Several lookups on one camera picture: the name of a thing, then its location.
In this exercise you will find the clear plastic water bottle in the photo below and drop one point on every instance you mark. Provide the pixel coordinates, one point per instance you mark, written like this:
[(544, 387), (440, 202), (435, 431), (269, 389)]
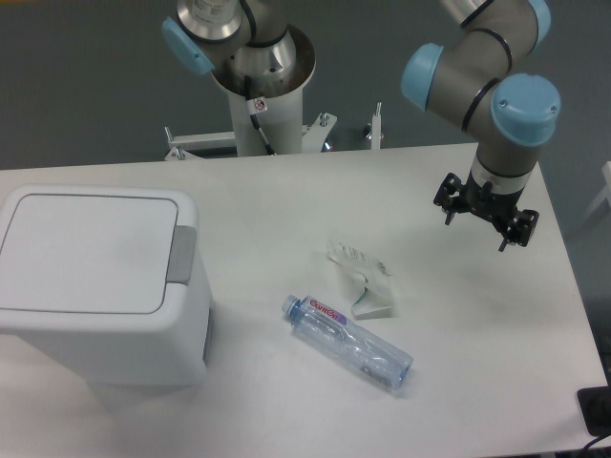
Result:
[(349, 343)]

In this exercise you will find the white plastic trash can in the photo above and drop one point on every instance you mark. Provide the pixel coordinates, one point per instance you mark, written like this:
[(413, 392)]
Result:
[(165, 347)]

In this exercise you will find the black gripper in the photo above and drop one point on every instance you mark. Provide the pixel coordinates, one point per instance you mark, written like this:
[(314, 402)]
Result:
[(490, 197)]

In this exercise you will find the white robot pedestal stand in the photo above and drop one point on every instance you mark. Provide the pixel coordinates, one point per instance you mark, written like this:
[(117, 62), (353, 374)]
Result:
[(264, 88)]

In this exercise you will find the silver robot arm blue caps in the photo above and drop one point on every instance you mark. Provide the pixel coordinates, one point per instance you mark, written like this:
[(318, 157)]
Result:
[(475, 87)]

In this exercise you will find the black device at table edge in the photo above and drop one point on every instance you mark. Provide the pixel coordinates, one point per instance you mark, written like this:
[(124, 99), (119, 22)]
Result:
[(594, 403)]

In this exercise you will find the grey lid push button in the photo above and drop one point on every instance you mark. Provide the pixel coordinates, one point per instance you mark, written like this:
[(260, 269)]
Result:
[(182, 255)]

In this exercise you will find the white trash can lid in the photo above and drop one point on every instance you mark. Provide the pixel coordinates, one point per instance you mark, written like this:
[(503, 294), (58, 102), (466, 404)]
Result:
[(85, 254)]

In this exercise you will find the crushed white carton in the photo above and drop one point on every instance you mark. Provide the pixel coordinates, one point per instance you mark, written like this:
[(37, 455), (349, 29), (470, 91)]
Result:
[(365, 281)]

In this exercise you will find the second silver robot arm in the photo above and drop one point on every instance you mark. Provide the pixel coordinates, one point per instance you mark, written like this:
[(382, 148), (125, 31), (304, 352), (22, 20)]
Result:
[(203, 34)]

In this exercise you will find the white object at right edge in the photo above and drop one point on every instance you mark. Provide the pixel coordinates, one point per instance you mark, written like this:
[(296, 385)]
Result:
[(599, 207)]

